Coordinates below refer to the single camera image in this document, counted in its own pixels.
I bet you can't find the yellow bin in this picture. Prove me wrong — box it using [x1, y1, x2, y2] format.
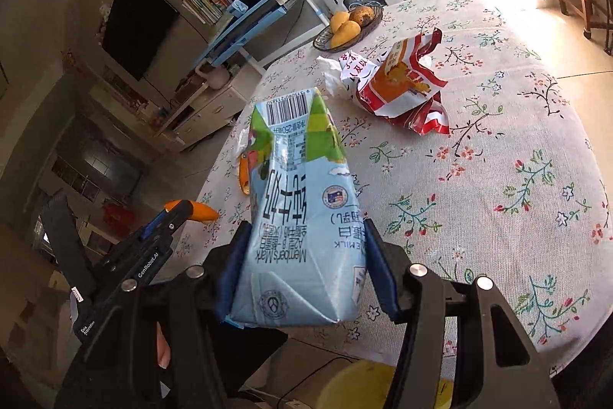
[322, 360, 453, 409]

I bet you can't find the white television cabinet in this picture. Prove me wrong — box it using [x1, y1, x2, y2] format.
[153, 69, 250, 153]

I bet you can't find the brown spotted mango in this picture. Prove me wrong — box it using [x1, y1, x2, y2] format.
[349, 5, 375, 27]

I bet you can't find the stack of books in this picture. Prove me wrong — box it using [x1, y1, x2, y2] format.
[181, 0, 235, 25]

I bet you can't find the light blue desk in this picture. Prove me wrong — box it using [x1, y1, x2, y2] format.
[192, 0, 336, 77]

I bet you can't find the black television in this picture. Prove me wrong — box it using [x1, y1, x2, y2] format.
[102, 0, 180, 81]

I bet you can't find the person's left hand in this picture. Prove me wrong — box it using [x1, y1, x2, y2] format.
[156, 322, 172, 368]

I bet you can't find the white bag with red print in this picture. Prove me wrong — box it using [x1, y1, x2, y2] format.
[338, 51, 379, 94]

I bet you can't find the dark fruit bowl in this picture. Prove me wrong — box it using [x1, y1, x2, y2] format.
[313, 4, 385, 54]

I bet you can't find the floral tablecloth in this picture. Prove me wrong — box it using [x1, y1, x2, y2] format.
[172, 0, 613, 378]

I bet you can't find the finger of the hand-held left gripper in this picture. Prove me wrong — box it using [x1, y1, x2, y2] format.
[162, 201, 195, 232]
[140, 210, 169, 243]

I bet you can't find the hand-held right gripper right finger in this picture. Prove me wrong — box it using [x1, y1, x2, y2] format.
[364, 220, 561, 409]

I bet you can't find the blue milk carton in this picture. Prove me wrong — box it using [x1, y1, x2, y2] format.
[224, 87, 372, 328]

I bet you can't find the white round jug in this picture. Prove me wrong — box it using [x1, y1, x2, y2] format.
[203, 66, 231, 90]

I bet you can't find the red white snack bag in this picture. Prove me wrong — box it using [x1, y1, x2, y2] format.
[357, 28, 451, 136]

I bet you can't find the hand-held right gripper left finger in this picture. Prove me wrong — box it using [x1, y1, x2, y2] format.
[55, 221, 251, 409]

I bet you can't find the red stool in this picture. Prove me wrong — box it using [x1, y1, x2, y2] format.
[103, 203, 132, 228]

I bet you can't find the white tissue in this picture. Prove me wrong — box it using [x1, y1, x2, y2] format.
[316, 54, 357, 100]

